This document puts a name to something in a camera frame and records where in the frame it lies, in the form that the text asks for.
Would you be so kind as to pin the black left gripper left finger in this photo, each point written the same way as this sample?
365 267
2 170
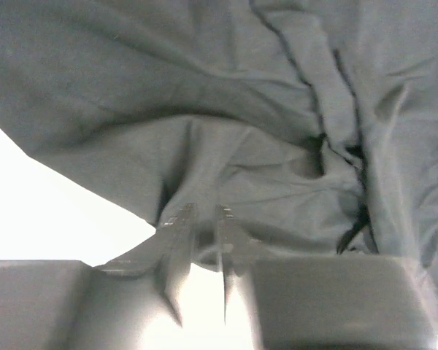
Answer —
167 254

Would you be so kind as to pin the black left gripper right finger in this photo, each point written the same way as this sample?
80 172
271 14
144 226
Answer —
235 257

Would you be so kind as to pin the black trousers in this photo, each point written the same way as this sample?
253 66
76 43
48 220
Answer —
316 122

